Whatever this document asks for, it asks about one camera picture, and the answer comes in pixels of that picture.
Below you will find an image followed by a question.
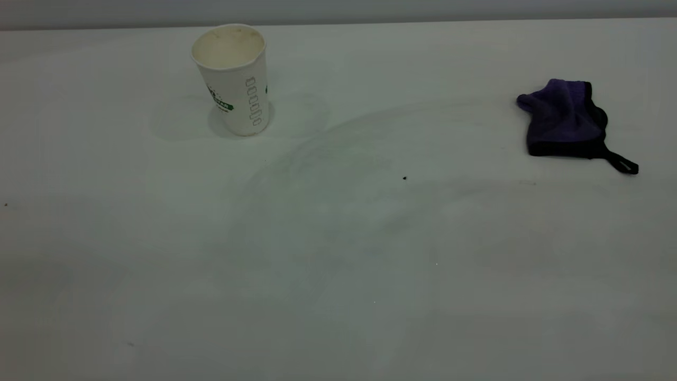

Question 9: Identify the white paper coffee cup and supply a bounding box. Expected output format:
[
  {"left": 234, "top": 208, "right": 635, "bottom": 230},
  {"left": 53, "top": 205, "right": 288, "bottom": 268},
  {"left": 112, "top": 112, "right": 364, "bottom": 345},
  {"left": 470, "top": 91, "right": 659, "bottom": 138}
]
[{"left": 191, "top": 23, "right": 271, "bottom": 137}]

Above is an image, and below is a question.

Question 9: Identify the purple cloth with black trim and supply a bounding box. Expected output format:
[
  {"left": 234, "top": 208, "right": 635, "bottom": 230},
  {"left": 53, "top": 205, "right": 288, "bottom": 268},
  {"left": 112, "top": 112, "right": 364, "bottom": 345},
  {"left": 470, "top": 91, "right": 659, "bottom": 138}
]
[{"left": 516, "top": 78, "right": 639, "bottom": 175}]

